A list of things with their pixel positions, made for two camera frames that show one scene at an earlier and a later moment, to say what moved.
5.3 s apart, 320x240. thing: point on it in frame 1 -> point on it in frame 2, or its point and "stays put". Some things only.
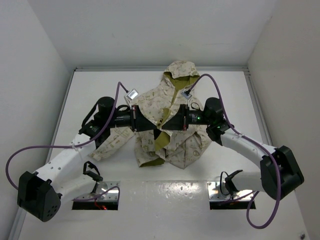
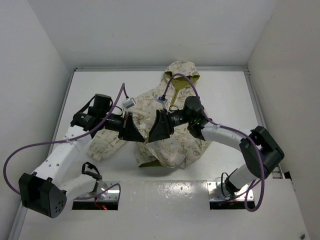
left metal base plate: (112, 195) stays put
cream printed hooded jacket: (180, 86) stays put
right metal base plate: (215, 193) stays put
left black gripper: (137, 121) -> (127, 129)
